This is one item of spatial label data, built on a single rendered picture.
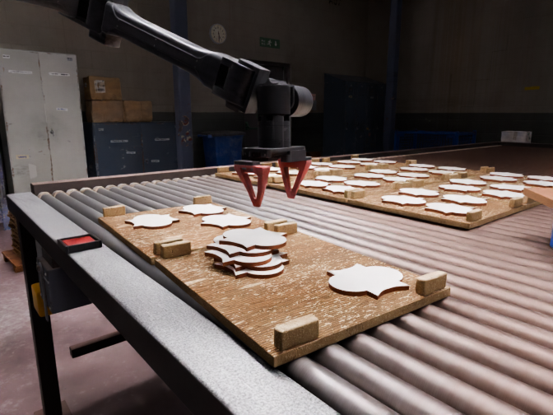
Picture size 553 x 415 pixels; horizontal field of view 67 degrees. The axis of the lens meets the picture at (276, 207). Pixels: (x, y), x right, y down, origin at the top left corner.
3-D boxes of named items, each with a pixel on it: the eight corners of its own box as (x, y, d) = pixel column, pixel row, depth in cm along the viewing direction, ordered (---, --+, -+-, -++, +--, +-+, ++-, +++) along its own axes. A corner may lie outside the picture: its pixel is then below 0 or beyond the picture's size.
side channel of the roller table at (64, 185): (35, 209, 160) (33, 184, 158) (33, 206, 164) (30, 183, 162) (497, 151, 411) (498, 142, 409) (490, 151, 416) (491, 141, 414)
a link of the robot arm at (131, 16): (81, 33, 88) (89, -21, 84) (103, 37, 93) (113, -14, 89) (234, 118, 73) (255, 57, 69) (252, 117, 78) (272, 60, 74)
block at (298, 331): (281, 353, 49) (281, 332, 48) (271, 346, 50) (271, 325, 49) (320, 338, 52) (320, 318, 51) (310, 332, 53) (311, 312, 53)
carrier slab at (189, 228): (151, 265, 81) (151, 258, 81) (98, 222, 114) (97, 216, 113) (291, 235, 101) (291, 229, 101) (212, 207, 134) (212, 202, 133)
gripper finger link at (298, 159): (260, 200, 78) (259, 149, 76) (284, 194, 83) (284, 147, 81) (289, 204, 73) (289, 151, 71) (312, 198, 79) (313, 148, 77)
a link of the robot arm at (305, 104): (220, 104, 75) (234, 57, 72) (254, 105, 85) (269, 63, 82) (271, 132, 71) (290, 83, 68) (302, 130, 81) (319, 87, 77)
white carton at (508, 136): (524, 146, 625) (526, 131, 620) (499, 145, 652) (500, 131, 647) (532, 145, 644) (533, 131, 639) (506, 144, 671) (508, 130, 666)
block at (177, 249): (163, 259, 80) (162, 246, 79) (160, 257, 81) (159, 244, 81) (192, 254, 83) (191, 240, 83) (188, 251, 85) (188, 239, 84)
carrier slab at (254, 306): (273, 369, 48) (273, 356, 48) (155, 266, 81) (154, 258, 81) (450, 296, 68) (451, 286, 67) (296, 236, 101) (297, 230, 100)
